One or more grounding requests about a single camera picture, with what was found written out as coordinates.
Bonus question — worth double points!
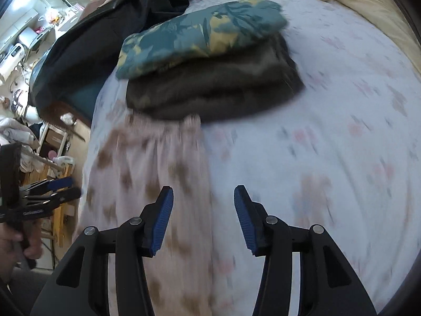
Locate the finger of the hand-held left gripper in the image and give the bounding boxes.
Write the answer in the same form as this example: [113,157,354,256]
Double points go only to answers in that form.
[23,187,82,209]
[20,177,76,194]

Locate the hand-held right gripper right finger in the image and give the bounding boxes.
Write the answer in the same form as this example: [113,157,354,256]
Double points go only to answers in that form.
[233,184,377,316]

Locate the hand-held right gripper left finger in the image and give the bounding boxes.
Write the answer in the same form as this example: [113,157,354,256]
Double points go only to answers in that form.
[29,186,175,316]

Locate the pink bear print pants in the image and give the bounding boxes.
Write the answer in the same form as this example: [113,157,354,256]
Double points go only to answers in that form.
[77,113,214,316]

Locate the dark olive folded pants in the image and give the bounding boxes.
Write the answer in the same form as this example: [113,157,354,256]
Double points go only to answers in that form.
[126,34,306,122]

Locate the teal floral folded pants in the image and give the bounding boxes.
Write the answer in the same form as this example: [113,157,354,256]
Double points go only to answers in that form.
[116,0,289,80]

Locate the person's left hand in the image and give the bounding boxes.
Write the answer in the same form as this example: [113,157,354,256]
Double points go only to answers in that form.
[0,220,44,282]

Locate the yellow wooden stool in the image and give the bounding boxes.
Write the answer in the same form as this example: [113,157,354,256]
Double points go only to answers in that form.
[41,161,78,247]

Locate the brown cardboard box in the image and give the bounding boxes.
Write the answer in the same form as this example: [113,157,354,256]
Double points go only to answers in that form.
[42,128,70,159]

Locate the white cloth pile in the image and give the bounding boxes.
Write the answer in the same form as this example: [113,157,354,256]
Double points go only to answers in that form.
[0,115,37,147]

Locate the bed with floral sheet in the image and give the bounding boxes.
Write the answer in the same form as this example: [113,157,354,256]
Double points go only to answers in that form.
[79,0,421,316]

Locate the white water heater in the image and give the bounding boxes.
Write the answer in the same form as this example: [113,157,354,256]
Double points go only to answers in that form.
[0,34,37,77]

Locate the black plastic sheet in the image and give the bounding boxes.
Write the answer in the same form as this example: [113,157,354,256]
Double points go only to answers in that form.
[28,0,199,116]

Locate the teal bed frame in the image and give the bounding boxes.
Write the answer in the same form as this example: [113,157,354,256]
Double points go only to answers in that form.
[64,84,101,124]

